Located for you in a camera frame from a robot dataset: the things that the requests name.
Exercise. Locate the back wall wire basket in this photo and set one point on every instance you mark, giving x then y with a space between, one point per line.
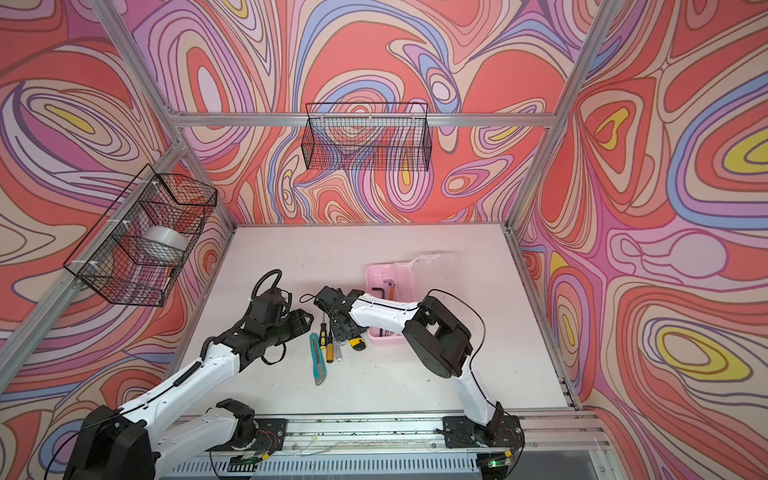
367 136

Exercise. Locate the clear handled screwdriver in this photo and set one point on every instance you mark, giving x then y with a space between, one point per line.
338 357

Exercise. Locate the silver tape roll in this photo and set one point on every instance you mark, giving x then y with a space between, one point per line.
166 237

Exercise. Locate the amber handled screwdriver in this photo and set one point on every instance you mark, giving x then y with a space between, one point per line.
329 346

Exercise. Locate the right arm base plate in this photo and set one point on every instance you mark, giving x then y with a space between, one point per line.
460 432

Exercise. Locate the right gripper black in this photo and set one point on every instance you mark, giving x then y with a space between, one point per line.
340 335

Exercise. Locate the wall wire basket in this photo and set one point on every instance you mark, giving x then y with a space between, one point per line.
367 136
125 269

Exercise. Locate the teal utility knife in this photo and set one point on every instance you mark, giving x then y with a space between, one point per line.
318 360

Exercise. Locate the black yellow box cutter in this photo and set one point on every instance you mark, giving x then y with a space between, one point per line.
357 344

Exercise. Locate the pink plastic tool box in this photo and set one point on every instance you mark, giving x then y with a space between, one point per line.
424 275

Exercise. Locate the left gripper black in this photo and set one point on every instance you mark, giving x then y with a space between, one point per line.
298 320

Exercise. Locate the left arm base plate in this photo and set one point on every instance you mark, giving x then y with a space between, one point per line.
266 436

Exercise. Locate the aluminium front rail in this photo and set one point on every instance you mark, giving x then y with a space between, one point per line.
423 432

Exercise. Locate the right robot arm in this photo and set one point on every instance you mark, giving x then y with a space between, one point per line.
440 340

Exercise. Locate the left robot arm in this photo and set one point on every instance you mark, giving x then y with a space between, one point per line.
143 440

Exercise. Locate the left wall wire basket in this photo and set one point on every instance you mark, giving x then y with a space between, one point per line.
125 269

